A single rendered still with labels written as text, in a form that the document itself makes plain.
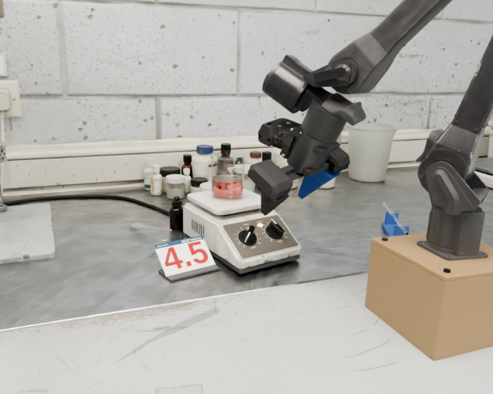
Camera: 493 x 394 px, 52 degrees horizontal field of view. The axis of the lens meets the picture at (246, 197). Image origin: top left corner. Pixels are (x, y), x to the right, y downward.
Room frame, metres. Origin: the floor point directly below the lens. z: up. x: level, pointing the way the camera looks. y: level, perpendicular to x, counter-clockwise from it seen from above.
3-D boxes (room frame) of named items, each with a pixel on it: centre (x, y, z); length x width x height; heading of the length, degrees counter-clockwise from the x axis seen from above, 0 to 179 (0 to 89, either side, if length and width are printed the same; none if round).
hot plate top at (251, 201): (0.89, 0.03, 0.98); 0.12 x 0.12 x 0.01; 34
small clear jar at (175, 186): (1.18, 0.17, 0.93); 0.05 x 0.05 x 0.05
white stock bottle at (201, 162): (1.25, 0.11, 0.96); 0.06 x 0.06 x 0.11
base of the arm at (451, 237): (0.63, -0.27, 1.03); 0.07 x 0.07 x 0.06; 18
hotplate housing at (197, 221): (0.87, 0.02, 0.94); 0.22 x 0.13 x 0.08; 34
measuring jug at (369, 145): (1.44, -0.33, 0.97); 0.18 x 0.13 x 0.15; 50
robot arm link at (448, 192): (0.63, -0.27, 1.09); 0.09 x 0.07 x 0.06; 148
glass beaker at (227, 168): (0.90, 0.04, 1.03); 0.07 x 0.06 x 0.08; 120
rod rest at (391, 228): (0.96, -0.30, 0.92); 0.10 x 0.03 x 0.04; 178
